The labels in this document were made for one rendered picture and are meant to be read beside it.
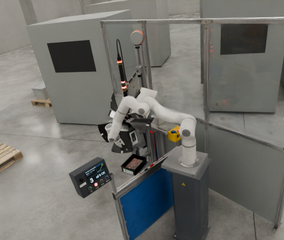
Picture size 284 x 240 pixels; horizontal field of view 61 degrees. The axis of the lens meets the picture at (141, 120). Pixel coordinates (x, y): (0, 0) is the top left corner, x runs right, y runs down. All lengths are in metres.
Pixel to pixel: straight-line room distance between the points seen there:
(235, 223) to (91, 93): 3.25
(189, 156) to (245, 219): 1.23
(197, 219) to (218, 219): 0.59
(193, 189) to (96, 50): 2.99
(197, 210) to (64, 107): 3.65
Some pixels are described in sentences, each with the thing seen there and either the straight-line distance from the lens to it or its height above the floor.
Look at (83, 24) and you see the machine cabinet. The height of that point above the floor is 1.98.
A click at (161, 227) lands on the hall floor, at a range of 2.95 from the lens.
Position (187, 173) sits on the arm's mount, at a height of 0.96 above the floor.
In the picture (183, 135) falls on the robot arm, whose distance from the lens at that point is 1.91.
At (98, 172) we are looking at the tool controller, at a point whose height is 1.19.
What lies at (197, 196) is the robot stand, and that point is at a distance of 2.26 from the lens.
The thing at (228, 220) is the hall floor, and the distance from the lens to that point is 3.04.
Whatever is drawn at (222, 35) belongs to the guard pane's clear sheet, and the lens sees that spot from 2.33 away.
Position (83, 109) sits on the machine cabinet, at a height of 0.40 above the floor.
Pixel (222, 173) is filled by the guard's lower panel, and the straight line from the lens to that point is 2.98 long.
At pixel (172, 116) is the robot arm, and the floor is 1.43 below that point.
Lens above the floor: 2.34
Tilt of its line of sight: 28 degrees down
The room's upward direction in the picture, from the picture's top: 8 degrees counter-clockwise
